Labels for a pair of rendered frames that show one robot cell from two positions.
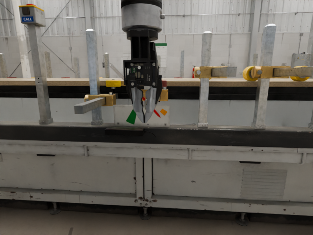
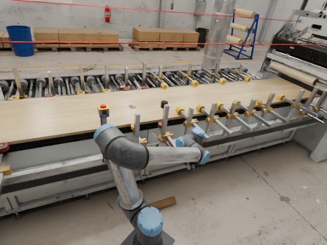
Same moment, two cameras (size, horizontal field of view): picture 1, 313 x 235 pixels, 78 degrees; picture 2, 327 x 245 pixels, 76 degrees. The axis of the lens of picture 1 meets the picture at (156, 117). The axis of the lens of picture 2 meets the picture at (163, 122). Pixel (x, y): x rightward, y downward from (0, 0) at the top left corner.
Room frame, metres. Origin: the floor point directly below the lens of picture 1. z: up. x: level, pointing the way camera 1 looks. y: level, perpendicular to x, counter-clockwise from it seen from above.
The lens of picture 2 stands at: (-0.39, 0.87, 1.98)
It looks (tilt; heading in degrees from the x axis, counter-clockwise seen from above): 33 degrees down; 327
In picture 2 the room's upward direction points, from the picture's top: 7 degrees clockwise
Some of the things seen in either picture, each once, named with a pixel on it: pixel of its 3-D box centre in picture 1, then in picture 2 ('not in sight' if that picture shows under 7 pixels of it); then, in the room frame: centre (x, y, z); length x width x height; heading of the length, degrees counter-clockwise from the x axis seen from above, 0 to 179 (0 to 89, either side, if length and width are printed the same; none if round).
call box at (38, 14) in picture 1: (32, 17); (103, 111); (0.93, 0.55, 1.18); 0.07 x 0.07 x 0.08; 85
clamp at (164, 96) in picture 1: (153, 94); (165, 136); (0.89, 0.01, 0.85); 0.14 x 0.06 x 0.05; 85
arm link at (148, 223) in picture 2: not in sight; (149, 224); (0.22, 0.49, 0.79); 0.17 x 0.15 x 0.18; 10
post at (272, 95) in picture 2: not in sight; (264, 112); (0.79, -1.21, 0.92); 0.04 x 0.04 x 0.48; 85
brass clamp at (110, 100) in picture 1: (100, 100); (138, 143); (0.91, 0.26, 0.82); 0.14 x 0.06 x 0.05; 85
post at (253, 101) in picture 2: not in sight; (246, 118); (0.81, -0.96, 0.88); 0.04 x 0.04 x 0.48; 85
